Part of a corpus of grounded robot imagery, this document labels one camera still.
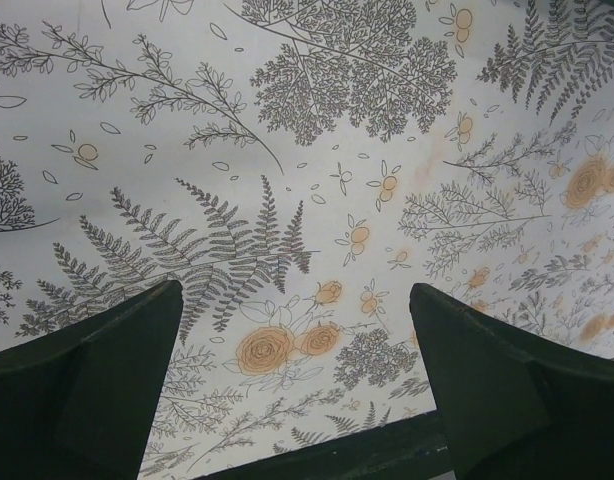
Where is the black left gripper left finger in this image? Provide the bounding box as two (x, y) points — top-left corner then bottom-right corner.
(0, 280), (183, 479)

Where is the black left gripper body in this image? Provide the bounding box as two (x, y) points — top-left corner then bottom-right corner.
(208, 410), (455, 480)

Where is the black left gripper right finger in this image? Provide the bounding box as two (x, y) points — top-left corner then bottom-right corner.
(410, 283), (614, 479)

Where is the floral table cloth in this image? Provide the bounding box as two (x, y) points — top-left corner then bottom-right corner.
(0, 1), (614, 479)

